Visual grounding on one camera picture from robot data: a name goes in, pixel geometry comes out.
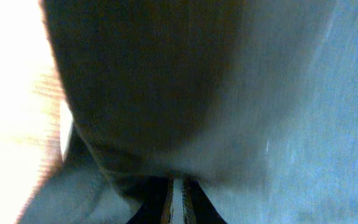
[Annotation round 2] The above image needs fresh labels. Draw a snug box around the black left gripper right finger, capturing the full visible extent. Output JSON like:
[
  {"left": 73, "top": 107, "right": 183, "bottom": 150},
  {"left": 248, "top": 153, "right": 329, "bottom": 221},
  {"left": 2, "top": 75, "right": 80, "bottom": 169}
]
[{"left": 182, "top": 179, "right": 227, "bottom": 224}]

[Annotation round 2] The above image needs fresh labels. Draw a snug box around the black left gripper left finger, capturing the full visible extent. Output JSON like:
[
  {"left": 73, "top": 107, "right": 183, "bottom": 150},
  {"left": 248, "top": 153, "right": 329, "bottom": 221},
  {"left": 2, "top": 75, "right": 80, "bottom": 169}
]
[{"left": 126, "top": 177, "right": 173, "bottom": 224}]

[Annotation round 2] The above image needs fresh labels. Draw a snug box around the black t-shirt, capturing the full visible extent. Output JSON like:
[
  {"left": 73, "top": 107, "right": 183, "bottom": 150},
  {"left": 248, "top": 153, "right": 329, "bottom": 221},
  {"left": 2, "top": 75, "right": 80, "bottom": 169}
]
[{"left": 21, "top": 0, "right": 358, "bottom": 223}]

